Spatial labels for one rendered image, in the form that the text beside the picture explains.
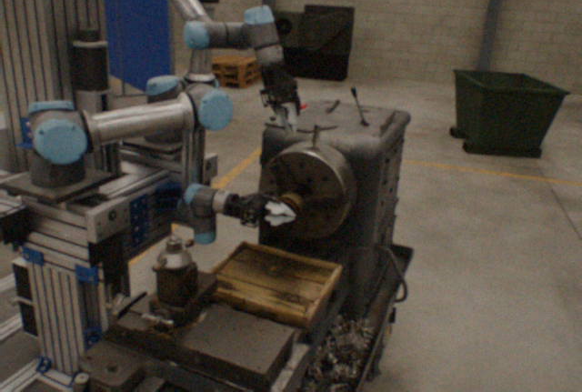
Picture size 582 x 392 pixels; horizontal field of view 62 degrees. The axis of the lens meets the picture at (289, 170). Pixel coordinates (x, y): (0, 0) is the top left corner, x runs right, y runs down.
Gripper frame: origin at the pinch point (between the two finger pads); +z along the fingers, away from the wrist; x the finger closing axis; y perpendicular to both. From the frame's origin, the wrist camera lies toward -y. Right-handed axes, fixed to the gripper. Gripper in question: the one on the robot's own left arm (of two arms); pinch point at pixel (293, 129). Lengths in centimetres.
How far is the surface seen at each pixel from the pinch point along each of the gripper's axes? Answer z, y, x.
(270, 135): 4.0, -26.3, -21.7
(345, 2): -114, -981, -254
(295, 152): 8.7, -9.9, -6.2
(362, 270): 60, -25, 0
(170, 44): -80, -383, -309
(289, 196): 19.9, 1.1, -6.8
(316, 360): 77, 3, -13
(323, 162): 13.6, -9.8, 2.4
